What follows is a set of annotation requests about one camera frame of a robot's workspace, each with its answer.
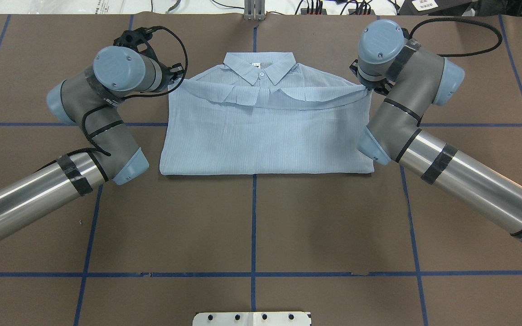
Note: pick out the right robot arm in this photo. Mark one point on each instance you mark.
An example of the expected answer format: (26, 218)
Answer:
(411, 78)

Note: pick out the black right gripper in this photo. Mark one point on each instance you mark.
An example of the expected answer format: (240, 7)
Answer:
(377, 86)

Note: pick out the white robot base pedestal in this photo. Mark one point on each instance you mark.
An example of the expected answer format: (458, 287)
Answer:
(285, 318)

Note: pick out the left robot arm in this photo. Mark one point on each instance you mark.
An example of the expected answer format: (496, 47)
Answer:
(90, 101)

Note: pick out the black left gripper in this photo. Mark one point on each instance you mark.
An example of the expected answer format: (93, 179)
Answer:
(175, 73)

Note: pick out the light blue striped shirt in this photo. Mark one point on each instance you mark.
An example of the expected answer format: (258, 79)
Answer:
(265, 113)

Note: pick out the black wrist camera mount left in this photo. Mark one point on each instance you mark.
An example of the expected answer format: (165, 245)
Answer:
(138, 41)

